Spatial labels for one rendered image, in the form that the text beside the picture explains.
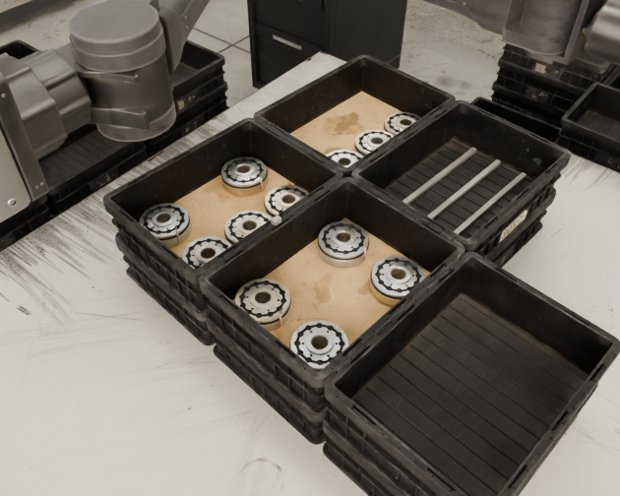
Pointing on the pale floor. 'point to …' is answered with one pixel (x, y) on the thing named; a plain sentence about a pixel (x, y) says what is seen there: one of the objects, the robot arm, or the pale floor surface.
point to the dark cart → (321, 32)
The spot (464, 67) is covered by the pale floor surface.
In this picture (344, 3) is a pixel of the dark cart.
